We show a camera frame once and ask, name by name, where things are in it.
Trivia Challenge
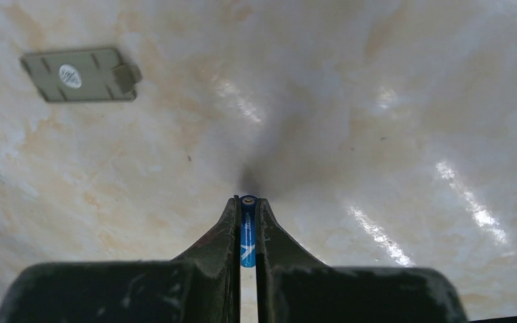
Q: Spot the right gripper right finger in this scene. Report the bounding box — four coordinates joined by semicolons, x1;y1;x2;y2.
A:
256;199;468;322

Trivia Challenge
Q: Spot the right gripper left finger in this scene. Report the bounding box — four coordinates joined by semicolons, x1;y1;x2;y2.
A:
0;196;241;322

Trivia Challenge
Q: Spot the blue battery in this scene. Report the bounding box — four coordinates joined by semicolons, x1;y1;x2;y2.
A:
240;195;257;268

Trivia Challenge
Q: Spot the grey remote battery cover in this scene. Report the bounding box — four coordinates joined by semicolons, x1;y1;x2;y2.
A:
20;47;142;104

